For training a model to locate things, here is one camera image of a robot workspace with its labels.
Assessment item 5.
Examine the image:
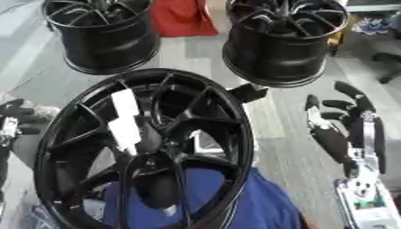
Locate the black support bracket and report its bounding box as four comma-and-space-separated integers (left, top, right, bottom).
226, 82, 271, 104

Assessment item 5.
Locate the blue and white bag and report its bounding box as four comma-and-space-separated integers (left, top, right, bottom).
351, 15, 401, 37

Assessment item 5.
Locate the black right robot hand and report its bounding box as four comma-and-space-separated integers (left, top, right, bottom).
303, 81, 388, 179

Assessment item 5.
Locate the black wheel rim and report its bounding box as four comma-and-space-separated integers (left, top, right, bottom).
40, 0, 162, 76
220, 0, 351, 89

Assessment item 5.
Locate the red cloth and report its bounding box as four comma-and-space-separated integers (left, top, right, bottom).
149, 0, 219, 38

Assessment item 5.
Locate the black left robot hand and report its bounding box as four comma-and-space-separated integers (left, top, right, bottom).
0, 98, 52, 136

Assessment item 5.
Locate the large black spoked wheel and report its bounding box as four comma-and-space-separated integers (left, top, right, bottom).
32, 67, 256, 229

